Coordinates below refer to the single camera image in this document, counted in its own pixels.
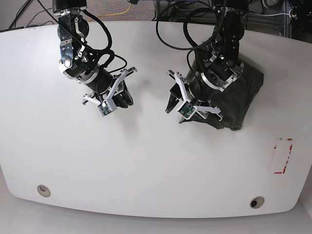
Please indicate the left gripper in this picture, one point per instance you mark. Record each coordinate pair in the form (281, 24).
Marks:
(179, 93)

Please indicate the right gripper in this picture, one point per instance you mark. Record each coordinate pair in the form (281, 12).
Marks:
(107, 87)

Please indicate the dark grey t-shirt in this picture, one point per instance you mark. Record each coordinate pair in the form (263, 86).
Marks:
(234, 102)

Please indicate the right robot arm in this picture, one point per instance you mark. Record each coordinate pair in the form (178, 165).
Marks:
(88, 65)

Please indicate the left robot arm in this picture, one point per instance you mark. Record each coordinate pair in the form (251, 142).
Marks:
(216, 65)

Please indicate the red tape rectangle marking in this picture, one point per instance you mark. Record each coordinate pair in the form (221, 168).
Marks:
(281, 155)

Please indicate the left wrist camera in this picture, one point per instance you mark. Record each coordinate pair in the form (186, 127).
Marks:
(187, 110)

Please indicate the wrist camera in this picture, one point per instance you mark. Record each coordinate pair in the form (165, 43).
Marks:
(106, 108)
(187, 110)

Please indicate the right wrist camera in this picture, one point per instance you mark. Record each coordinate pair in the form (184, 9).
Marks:
(106, 108)

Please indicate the right table cable grommet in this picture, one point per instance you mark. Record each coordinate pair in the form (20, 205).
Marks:
(257, 202)

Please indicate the table cable grommet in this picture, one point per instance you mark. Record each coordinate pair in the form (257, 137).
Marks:
(43, 191)
(257, 202)

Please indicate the left table cable grommet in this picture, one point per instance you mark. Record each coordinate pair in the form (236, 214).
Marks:
(43, 191)

